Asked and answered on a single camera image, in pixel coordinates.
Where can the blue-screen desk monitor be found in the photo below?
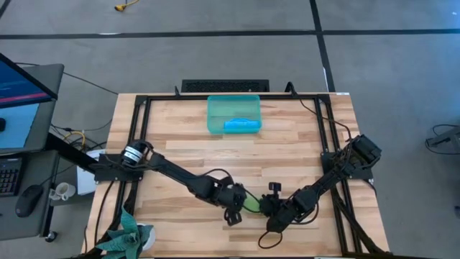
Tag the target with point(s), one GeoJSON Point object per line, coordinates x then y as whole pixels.
{"type": "Point", "coordinates": [18, 86]}

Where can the teal translucent plastic basket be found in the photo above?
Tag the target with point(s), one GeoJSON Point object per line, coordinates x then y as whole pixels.
{"type": "Point", "coordinates": [223, 108]}

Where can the grey computer cart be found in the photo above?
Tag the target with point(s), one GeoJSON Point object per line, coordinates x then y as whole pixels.
{"type": "Point", "coordinates": [50, 122]}

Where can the white round container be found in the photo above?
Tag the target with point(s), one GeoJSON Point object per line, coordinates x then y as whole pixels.
{"type": "Point", "coordinates": [151, 237]}

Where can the blue microfiber towel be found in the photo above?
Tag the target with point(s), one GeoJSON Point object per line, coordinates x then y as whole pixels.
{"type": "Point", "coordinates": [240, 125]}

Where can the black metal table frame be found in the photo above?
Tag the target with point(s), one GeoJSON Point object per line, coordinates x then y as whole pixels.
{"type": "Point", "coordinates": [179, 97]}

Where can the dark green cloth pile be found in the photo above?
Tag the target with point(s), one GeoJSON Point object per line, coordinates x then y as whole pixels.
{"type": "Point", "coordinates": [125, 241]}

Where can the green microfiber towel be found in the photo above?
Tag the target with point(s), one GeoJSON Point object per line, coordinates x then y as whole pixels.
{"type": "Point", "coordinates": [251, 205]}

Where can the black caster wheel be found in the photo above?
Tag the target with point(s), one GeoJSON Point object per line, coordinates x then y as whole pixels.
{"type": "Point", "coordinates": [51, 236]}

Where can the black computer mouse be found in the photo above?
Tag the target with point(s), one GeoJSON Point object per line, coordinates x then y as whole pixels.
{"type": "Point", "coordinates": [28, 201]}

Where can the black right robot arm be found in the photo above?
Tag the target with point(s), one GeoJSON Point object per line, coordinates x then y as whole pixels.
{"type": "Point", "coordinates": [334, 172]}

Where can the white bin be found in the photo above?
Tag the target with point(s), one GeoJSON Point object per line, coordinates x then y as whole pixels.
{"type": "Point", "coordinates": [84, 180]}

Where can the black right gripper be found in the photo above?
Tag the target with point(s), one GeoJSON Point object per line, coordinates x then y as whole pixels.
{"type": "Point", "coordinates": [280, 212]}

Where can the black floor vent grate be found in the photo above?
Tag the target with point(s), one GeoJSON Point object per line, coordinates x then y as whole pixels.
{"type": "Point", "coordinates": [223, 86]}

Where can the black keyboard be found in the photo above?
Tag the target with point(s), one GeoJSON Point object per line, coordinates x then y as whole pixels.
{"type": "Point", "coordinates": [9, 176]}

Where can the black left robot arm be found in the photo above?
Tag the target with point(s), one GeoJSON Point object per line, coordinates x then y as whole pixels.
{"type": "Point", "coordinates": [179, 174]}

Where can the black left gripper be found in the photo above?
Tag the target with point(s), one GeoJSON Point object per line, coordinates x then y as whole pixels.
{"type": "Point", "coordinates": [231, 196]}

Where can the black floor stand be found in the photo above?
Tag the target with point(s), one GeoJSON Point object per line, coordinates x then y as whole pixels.
{"type": "Point", "coordinates": [443, 138]}

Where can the white mug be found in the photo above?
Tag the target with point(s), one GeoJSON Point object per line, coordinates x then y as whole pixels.
{"type": "Point", "coordinates": [64, 190]}

